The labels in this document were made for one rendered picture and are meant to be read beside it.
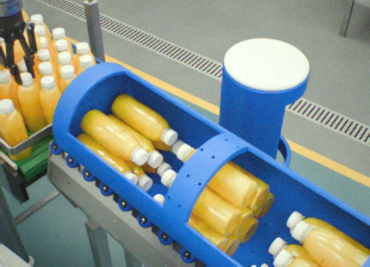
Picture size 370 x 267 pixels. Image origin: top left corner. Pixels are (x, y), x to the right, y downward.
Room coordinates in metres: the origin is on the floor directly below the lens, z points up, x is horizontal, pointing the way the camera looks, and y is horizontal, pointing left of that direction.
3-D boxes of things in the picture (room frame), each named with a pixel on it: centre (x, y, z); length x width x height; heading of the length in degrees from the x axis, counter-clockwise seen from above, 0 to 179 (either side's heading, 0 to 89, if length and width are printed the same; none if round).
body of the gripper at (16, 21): (1.18, 0.47, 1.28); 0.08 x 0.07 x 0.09; 137
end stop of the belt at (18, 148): (1.15, 0.35, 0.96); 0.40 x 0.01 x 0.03; 137
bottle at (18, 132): (1.06, 0.50, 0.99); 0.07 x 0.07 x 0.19
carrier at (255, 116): (1.34, -0.28, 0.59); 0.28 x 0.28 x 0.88
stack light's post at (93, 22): (1.62, 0.33, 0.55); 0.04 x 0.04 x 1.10; 47
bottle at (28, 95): (1.18, 0.47, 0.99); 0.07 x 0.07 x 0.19
